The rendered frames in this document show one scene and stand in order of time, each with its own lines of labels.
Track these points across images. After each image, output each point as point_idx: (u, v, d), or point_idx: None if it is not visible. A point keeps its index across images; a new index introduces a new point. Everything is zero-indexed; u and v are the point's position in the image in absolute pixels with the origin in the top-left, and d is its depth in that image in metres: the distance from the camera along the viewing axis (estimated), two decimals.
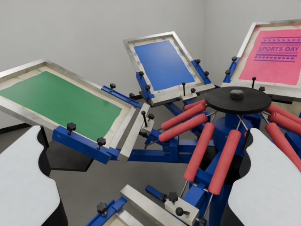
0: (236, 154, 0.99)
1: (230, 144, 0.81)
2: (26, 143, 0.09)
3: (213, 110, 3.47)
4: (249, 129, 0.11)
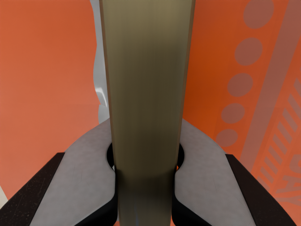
0: None
1: None
2: (103, 130, 0.11)
3: None
4: None
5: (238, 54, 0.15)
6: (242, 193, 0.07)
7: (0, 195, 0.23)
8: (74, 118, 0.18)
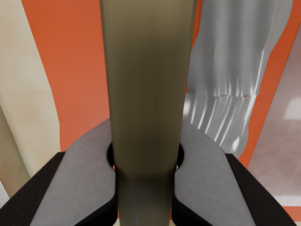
0: None
1: None
2: (103, 129, 0.11)
3: None
4: None
5: None
6: (242, 192, 0.07)
7: None
8: None
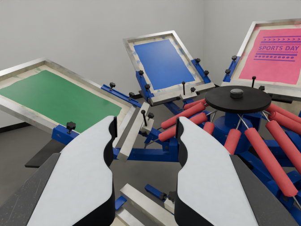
0: (236, 153, 0.99)
1: (230, 143, 0.81)
2: (99, 129, 0.11)
3: (213, 110, 3.47)
4: (178, 118, 0.12)
5: None
6: (246, 194, 0.07)
7: None
8: None
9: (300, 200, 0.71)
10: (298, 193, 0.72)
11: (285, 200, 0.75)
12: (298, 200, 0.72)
